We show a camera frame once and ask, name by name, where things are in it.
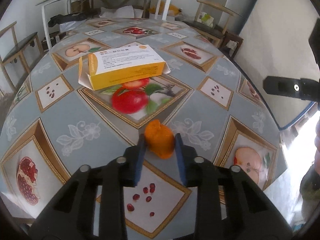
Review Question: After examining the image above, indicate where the orange peel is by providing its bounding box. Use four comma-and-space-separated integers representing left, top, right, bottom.
144, 120, 175, 159

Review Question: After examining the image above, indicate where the yellow white medicine box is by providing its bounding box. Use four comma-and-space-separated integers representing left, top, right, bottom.
78, 44, 170, 91

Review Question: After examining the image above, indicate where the operator's hand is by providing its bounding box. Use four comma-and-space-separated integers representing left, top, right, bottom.
314, 120, 320, 175

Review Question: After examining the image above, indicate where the white mattress blue trim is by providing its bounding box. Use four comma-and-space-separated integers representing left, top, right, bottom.
235, 0, 319, 129

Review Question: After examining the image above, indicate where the dark wooden side table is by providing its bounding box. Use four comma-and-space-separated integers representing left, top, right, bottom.
220, 31, 244, 59

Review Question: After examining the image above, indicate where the wooden chair black seat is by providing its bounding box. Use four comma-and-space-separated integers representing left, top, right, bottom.
183, 0, 242, 48

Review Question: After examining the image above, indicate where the green white carton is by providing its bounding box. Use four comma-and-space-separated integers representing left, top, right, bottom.
201, 12, 214, 28

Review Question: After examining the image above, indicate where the fruit pattern tablecloth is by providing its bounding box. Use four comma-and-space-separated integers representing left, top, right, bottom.
1, 18, 280, 239

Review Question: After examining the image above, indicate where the yellow bag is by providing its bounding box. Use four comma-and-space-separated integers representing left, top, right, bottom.
149, 0, 182, 16

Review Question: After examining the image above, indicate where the wooden stool by wall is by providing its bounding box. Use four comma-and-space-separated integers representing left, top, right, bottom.
1, 21, 45, 92

